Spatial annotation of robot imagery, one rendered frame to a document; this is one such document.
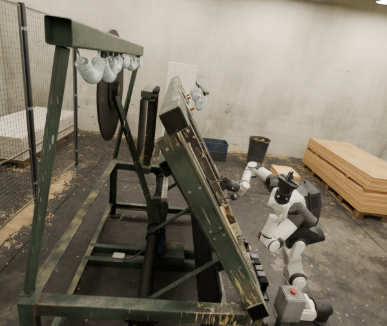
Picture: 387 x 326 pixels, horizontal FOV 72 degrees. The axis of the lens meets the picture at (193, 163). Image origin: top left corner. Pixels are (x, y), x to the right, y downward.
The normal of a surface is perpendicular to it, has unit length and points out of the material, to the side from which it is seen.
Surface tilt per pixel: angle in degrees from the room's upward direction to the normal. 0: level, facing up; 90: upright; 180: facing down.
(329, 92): 90
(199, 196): 90
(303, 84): 90
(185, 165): 90
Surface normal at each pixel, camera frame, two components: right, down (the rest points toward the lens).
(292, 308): 0.06, 0.36
